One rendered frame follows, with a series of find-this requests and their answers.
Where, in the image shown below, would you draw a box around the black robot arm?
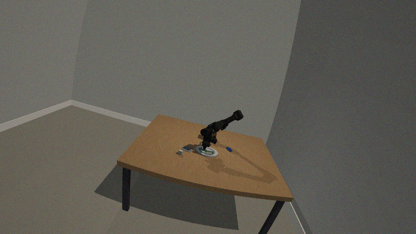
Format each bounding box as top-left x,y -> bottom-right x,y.
200,110 -> 244,144

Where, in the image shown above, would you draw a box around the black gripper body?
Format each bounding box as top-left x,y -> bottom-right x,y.
202,135 -> 212,147

